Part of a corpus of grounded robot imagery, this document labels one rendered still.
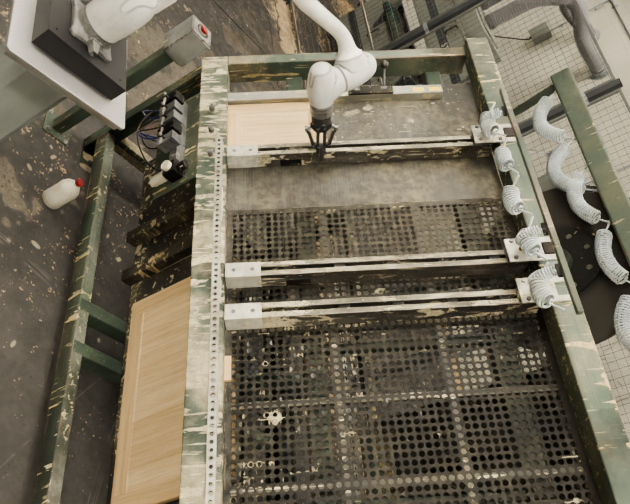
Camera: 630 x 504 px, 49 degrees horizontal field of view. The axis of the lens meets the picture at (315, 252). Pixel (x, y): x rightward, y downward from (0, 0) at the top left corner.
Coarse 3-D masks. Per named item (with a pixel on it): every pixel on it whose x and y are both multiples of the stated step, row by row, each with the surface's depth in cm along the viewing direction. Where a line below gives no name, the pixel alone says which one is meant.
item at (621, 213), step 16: (560, 80) 338; (560, 96) 333; (576, 96) 328; (576, 112) 323; (576, 128) 319; (592, 128) 314; (592, 144) 310; (592, 160) 306; (608, 160) 301; (592, 176) 302; (608, 176) 297; (608, 192) 294; (624, 192) 290; (608, 208) 290; (624, 208) 286; (624, 224) 282; (624, 240) 279; (320, 288) 302; (416, 288) 304
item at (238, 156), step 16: (496, 112) 271; (256, 144) 283; (272, 144) 283; (288, 144) 283; (304, 144) 283; (336, 144) 283; (352, 144) 284; (368, 144) 284; (384, 144) 285; (400, 144) 285; (416, 144) 283; (432, 144) 283; (448, 144) 283; (464, 144) 283; (480, 144) 284; (240, 160) 281; (256, 160) 282; (272, 160) 282; (288, 160) 283; (304, 160) 284; (336, 160) 285; (352, 160) 285; (368, 160) 286; (384, 160) 287; (400, 160) 287
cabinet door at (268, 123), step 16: (240, 112) 302; (256, 112) 303; (272, 112) 303; (288, 112) 303; (304, 112) 303; (240, 128) 296; (256, 128) 297; (272, 128) 297; (288, 128) 297; (304, 128) 297; (240, 144) 290
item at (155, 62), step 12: (144, 60) 315; (156, 60) 310; (168, 60) 311; (132, 72) 316; (144, 72) 315; (156, 72) 316; (132, 84) 320; (72, 108) 334; (60, 120) 335; (72, 120) 334; (60, 132) 340
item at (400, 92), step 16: (240, 96) 306; (256, 96) 306; (272, 96) 306; (288, 96) 306; (304, 96) 306; (352, 96) 307; (368, 96) 307; (384, 96) 308; (400, 96) 309; (416, 96) 309; (432, 96) 310
